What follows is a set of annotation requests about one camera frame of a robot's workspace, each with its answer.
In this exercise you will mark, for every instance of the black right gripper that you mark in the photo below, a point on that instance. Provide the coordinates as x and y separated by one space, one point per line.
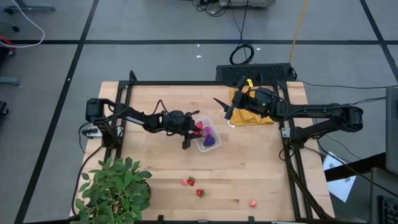
261 101

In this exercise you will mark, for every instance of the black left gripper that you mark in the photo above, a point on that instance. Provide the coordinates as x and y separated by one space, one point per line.
178 121

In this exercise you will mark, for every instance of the large red toy strawberry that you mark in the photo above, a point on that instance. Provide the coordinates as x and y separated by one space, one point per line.
199 125

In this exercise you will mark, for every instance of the purple pink striped toy fruit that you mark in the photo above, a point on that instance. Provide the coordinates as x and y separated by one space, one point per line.
207 130

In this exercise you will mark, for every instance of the purple toy grape bunch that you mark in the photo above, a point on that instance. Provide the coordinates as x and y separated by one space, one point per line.
209 141

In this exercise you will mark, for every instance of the clear plastic tupperware container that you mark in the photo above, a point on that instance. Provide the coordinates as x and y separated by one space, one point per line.
217 137

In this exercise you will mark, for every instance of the small pinkish red toy fruit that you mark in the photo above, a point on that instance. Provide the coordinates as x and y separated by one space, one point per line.
184 182
253 203

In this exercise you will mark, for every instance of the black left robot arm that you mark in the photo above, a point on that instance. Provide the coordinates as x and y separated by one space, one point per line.
136 117

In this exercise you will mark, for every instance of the small white paper scrap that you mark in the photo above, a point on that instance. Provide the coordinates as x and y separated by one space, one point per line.
231 124

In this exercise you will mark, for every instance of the mustard yellow folded cloth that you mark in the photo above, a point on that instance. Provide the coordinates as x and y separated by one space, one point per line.
242 118

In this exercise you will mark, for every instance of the yellow tag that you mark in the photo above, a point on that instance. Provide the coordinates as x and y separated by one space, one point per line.
249 83

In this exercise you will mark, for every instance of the black perforated computer case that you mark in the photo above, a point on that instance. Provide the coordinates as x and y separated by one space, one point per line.
270 73

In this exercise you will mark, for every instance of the black clamp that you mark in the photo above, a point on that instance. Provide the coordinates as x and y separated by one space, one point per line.
160 217
251 219

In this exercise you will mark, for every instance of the green leafy potted plant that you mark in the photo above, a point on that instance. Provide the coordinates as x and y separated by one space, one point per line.
115 193

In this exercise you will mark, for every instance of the grey device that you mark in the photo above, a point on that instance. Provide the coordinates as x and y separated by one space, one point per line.
245 3

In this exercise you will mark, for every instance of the white paper sheet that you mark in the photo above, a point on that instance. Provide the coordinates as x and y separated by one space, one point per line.
340 183

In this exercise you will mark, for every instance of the grey monitor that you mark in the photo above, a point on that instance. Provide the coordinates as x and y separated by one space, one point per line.
392 130

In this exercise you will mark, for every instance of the grey desk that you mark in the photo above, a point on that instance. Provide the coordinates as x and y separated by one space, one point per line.
382 186

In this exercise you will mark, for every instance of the grey floor bar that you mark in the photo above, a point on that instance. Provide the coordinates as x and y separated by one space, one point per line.
9 81

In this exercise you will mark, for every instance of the black keyboard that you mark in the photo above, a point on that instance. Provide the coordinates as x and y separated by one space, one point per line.
388 210

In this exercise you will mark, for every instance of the grey table foot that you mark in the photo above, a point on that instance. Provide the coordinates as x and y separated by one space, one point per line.
29 8

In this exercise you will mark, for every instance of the red object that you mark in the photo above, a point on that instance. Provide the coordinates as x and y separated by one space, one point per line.
6 42

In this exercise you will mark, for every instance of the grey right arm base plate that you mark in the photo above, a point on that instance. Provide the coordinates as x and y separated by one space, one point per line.
285 132

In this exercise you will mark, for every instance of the grey left arm base plate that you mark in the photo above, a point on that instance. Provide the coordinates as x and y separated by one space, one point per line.
91 132

